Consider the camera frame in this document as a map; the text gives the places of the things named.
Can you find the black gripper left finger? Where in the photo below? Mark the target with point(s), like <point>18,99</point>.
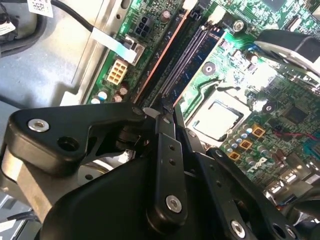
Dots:
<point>65,120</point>

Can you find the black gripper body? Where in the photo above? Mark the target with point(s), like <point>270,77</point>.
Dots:
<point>105,205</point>

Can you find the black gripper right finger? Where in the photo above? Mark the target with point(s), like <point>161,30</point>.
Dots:
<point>225,190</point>

